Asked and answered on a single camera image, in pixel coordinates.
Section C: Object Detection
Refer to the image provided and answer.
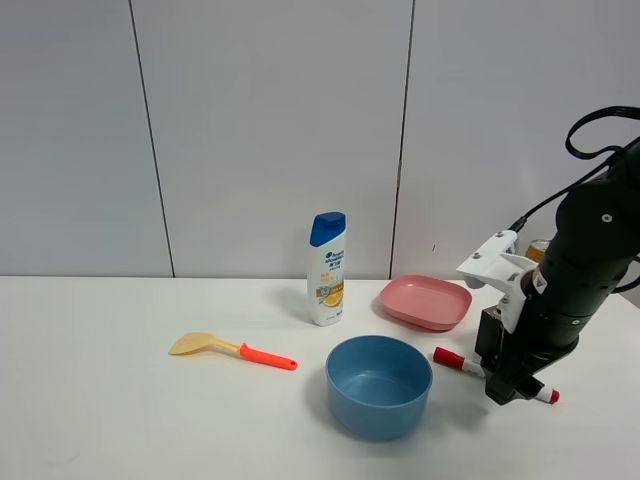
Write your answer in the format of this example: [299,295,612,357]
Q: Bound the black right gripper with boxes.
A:
[483,298,580,405]

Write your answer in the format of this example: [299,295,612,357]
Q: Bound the red white marker pen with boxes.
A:
[432,347,560,405]

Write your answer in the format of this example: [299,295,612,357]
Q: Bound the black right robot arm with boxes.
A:
[475,141,639,405]

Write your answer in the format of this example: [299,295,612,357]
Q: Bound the brown coffee capsule box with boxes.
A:
[474,305,505,363]

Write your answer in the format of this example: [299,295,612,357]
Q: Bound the yellow drink can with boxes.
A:
[525,239,550,263]

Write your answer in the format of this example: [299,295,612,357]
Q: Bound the pink square plate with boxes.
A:
[379,275,472,332]

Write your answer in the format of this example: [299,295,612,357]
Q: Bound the blue plastic bowl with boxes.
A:
[325,335,433,441]

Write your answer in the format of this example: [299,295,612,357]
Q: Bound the white blue shampoo bottle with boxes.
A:
[307,211,346,327]

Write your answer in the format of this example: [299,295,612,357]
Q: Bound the yellow orange rice spatula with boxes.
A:
[168,332,298,371]

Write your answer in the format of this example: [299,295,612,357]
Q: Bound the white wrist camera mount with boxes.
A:
[456,230,537,334]

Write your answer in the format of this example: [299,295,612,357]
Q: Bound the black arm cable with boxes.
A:
[508,104,640,234]

